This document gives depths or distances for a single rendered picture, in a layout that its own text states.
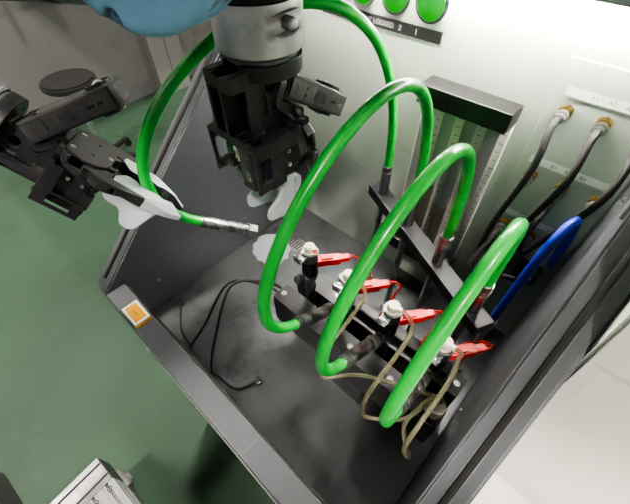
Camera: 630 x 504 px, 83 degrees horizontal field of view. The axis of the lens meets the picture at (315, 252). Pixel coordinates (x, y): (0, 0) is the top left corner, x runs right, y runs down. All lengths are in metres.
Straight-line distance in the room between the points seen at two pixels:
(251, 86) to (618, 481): 0.53
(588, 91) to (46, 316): 2.18
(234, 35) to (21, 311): 2.11
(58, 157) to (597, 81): 0.63
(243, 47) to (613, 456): 0.52
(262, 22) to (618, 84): 0.42
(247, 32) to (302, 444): 0.63
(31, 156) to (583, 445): 0.68
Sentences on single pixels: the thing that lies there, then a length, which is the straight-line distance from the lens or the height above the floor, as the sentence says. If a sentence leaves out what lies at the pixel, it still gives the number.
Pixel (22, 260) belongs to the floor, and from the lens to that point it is 2.58.
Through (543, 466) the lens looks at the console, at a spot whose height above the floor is 1.05.
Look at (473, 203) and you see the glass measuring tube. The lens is 0.69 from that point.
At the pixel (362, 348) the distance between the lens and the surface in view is 0.49.
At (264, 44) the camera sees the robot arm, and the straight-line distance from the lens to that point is 0.32.
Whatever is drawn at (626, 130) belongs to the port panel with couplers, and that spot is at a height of 1.30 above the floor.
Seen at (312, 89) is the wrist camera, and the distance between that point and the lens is 0.39.
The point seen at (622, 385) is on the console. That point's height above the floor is 1.20.
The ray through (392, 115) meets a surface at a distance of 0.59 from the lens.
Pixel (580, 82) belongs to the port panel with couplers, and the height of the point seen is 1.34.
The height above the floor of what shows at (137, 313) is 0.96.
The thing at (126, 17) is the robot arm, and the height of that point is 1.48.
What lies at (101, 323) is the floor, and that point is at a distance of 2.05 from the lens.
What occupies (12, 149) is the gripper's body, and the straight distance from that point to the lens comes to 0.54.
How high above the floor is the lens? 1.53
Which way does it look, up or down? 49 degrees down
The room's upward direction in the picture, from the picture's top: 1 degrees counter-clockwise
